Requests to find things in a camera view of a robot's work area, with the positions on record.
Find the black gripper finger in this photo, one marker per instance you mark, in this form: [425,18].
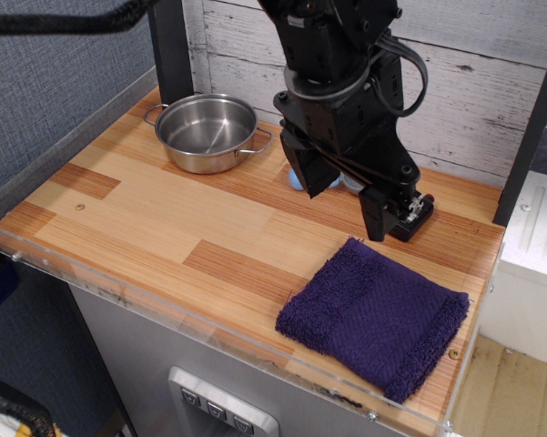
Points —
[312,171]
[378,218]

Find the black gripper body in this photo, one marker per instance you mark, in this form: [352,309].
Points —
[355,136]

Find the small black toy appliance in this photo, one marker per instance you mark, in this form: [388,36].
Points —
[421,211]

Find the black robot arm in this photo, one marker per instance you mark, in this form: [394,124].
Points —
[337,49]

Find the light blue plastic spoon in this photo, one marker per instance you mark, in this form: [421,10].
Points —
[352,186]

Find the purple folded towel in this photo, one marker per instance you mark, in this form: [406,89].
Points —
[383,321]

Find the stainless steel pot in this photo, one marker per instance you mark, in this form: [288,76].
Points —
[209,133]

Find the white plastic side unit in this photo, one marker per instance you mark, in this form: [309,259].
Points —
[515,312]

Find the silver toy fridge cabinet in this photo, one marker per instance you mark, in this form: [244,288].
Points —
[209,362]

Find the black vertical post right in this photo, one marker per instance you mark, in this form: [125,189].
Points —
[524,158]

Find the black vertical post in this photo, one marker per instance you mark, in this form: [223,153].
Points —
[524,158]
[169,41]

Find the black vertical post left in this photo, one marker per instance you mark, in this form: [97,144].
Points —
[169,41]

